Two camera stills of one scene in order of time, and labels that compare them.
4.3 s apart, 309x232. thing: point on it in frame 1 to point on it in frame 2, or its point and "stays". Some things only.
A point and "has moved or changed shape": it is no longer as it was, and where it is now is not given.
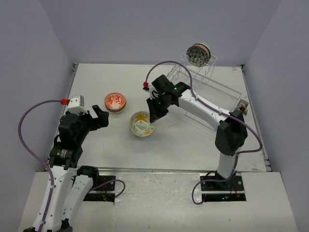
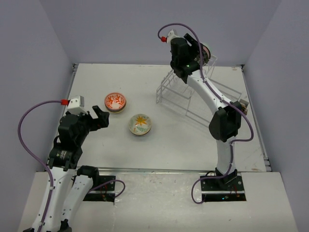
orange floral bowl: [115, 101] stays
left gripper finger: [103, 116] stays
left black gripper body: [88, 123] stays
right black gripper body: [163, 100] to [194, 51]
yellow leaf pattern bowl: [140, 124] has moved or changed shape
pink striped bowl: [204, 47] stays
